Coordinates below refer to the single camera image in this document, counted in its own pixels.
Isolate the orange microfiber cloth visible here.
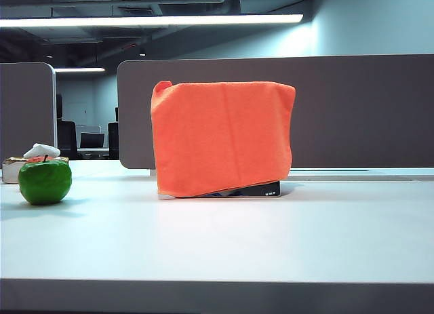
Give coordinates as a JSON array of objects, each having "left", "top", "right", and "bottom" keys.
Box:
[{"left": 151, "top": 79, "right": 296, "bottom": 198}]

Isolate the black framed standing mirror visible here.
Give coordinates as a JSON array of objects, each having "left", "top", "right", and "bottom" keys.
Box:
[{"left": 158, "top": 180, "right": 281, "bottom": 200}]

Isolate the white background desk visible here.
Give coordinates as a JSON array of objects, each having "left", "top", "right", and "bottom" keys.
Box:
[{"left": 77, "top": 147, "right": 110, "bottom": 160}]

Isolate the dark laptop screen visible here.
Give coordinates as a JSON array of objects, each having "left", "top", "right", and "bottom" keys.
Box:
[{"left": 79, "top": 133, "right": 105, "bottom": 149}]

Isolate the wide grey desk partition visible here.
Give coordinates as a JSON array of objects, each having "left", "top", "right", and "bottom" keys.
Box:
[{"left": 116, "top": 54, "right": 434, "bottom": 170}]

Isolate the tall black office chair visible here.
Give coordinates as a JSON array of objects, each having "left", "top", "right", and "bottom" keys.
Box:
[{"left": 56, "top": 95, "right": 79, "bottom": 161}]

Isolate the short ceiling light strip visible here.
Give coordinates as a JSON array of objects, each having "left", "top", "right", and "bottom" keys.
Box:
[{"left": 54, "top": 67, "right": 105, "bottom": 73}]

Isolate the ceiling air vent grille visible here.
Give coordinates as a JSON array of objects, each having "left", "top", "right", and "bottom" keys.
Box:
[{"left": 117, "top": 6, "right": 154, "bottom": 16}]

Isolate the green apple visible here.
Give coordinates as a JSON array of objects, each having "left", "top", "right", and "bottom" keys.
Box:
[{"left": 18, "top": 154, "right": 73, "bottom": 205}]

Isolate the white tissue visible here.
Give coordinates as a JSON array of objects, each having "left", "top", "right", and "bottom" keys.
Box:
[{"left": 22, "top": 142, "right": 61, "bottom": 159}]

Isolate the narrow grey desk partition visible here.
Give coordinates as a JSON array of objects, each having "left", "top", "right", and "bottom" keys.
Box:
[{"left": 0, "top": 62, "right": 57, "bottom": 162}]

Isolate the gold and white tissue box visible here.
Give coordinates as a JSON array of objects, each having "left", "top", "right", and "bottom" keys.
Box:
[{"left": 2, "top": 157, "right": 70, "bottom": 185}]

